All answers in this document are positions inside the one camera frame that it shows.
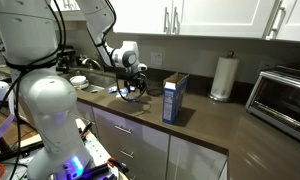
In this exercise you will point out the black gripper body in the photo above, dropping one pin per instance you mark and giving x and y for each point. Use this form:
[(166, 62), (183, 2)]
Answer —
[(130, 79)]

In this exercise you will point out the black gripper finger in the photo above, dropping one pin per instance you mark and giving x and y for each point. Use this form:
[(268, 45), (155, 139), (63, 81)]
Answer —
[(132, 92), (141, 90)]

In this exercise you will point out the blue snack pack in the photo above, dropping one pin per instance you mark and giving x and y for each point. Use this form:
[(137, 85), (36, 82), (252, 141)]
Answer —
[(134, 99), (122, 92), (112, 89)]

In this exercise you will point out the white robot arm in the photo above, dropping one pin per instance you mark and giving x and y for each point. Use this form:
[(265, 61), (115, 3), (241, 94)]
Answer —
[(46, 100)]

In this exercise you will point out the blue cardboard snack box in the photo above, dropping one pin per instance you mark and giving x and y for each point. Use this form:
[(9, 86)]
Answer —
[(172, 100)]

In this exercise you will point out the steel kitchen sink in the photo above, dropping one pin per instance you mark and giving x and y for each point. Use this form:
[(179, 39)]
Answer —
[(100, 80)]

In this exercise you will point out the metal faucet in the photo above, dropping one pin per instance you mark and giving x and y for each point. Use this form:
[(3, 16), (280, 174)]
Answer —
[(91, 62)]

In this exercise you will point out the white bowl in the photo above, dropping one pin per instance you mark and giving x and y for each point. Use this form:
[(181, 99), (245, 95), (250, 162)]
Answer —
[(78, 81)]

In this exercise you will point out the dark coffee machine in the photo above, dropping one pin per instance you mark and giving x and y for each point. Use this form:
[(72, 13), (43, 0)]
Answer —
[(66, 60)]

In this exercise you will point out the white paper towel roll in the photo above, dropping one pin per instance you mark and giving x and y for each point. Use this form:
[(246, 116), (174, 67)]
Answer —
[(224, 76)]

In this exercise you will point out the silver toaster oven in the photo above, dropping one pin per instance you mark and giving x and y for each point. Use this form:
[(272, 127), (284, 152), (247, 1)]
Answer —
[(280, 100)]

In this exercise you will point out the white wall outlet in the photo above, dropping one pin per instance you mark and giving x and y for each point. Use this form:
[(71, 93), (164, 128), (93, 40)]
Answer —
[(156, 58)]

